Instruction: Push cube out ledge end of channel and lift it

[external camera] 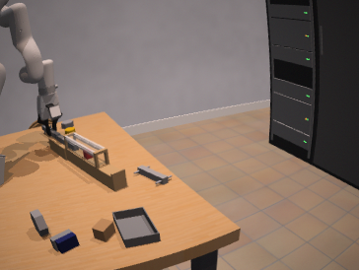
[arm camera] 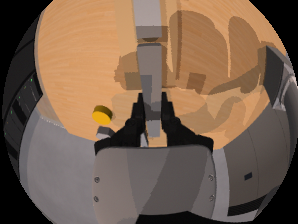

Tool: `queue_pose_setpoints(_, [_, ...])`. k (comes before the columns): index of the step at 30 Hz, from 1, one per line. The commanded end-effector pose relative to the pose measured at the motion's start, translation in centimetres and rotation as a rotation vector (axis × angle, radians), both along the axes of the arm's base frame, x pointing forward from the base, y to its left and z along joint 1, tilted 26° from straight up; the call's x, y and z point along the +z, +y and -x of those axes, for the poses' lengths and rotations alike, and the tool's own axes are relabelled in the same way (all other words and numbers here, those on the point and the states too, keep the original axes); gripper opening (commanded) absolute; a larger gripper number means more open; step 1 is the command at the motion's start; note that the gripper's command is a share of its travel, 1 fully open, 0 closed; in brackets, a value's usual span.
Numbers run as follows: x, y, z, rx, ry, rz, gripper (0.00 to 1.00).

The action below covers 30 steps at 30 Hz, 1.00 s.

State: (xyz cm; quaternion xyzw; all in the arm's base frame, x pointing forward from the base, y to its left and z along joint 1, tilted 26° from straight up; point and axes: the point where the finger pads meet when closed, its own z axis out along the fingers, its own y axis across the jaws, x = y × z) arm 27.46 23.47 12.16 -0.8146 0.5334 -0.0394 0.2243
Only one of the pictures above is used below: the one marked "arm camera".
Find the yellow short cylinder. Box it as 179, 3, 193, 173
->
92, 106, 113, 125

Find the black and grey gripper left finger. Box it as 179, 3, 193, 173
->
94, 93, 146, 155

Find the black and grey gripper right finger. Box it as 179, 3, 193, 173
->
161, 92, 214, 154

